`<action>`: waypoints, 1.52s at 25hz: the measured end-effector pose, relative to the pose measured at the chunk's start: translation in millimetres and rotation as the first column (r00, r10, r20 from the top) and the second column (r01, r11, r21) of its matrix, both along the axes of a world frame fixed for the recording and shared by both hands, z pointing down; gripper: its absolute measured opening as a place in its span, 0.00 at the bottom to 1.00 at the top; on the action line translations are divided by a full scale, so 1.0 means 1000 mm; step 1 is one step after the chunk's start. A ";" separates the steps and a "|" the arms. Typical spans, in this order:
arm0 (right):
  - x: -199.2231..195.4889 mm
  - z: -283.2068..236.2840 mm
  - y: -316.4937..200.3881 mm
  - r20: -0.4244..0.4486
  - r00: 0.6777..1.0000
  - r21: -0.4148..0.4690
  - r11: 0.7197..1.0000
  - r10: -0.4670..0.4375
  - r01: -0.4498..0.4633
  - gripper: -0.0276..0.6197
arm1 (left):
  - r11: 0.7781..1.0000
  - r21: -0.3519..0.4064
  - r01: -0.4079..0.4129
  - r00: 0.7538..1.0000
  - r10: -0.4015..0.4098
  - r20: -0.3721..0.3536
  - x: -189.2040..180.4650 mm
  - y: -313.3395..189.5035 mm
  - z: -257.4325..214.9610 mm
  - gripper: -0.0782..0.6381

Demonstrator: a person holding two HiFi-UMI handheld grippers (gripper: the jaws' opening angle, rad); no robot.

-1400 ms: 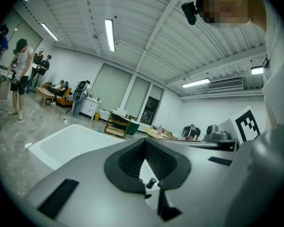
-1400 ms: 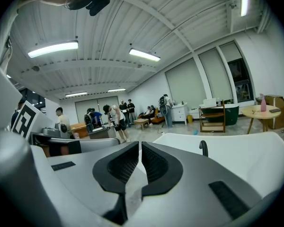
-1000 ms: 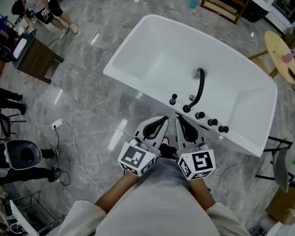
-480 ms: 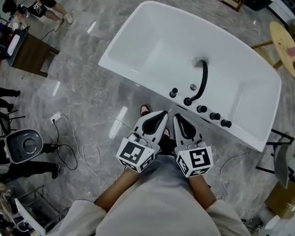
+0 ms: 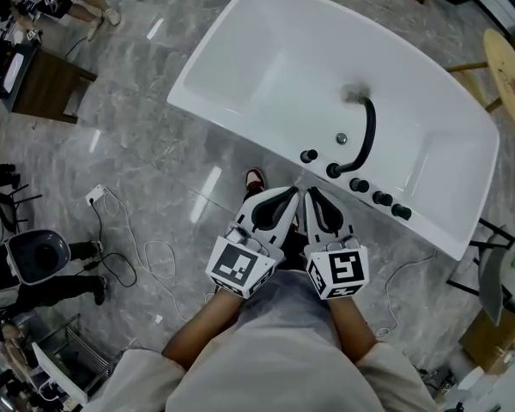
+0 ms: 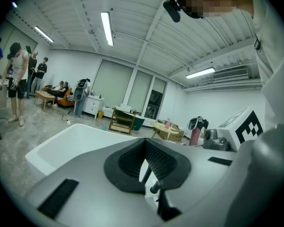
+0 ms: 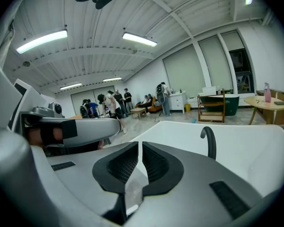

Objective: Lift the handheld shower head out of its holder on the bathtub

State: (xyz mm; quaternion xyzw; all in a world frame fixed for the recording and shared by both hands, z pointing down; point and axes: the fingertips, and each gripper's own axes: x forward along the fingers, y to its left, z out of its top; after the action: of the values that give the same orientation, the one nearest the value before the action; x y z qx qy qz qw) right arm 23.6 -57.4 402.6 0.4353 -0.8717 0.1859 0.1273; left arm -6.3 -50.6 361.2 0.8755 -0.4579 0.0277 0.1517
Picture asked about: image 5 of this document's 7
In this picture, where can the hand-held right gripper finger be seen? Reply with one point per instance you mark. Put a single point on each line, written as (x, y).
(314, 225)
(341, 225)

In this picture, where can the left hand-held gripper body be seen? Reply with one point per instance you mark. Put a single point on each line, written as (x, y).
(234, 268)

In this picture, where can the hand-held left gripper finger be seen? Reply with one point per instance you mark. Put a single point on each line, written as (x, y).
(283, 225)
(251, 210)

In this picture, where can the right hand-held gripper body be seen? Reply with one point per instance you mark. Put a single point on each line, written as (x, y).
(345, 268)

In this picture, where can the black single knob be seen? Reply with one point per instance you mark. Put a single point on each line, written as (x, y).
(309, 155)

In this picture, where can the person's left forearm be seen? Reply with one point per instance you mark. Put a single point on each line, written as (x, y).
(201, 328)

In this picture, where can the person's right forearm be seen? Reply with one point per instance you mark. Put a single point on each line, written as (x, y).
(352, 328)

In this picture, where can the white bathtub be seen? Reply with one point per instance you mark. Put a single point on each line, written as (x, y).
(283, 58)

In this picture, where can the person's right sneaker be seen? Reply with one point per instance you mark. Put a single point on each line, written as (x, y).
(297, 222)

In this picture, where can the person's sneaker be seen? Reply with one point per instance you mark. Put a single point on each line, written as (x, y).
(254, 185)
(297, 222)

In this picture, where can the person's left sneaker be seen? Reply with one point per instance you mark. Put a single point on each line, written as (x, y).
(254, 185)

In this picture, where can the person's black trousers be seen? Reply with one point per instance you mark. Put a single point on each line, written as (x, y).
(294, 251)

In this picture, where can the black round knob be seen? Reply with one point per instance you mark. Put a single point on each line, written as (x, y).
(382, 198)
(359, 185)
(401, 212)

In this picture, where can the white paper scrap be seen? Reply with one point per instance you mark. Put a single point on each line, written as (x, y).
(158, 318)

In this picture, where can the black curved faucet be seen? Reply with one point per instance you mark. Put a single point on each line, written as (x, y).
(369, 131)

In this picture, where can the person's light shirt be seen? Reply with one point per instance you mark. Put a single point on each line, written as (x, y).
(274, 359)

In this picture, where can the white power strip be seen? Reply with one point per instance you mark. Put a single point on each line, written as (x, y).
(95, 195)

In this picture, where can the cardboard box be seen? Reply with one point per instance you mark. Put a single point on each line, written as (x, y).
(493, 341)

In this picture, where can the gray round appliance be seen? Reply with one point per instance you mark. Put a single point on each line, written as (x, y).
(38, 256)

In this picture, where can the round wooden table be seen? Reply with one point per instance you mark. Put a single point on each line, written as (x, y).
(508, 71)

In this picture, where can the dark wooden desk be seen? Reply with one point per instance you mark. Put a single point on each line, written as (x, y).
(51, 84)

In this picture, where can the white rectangular basin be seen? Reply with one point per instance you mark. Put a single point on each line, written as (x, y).
(15, 73)

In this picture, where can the gray chair with black frame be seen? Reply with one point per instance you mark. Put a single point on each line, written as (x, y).
(491, 273)

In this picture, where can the black metal frame chair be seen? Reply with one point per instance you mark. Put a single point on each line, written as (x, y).
(8, 200)

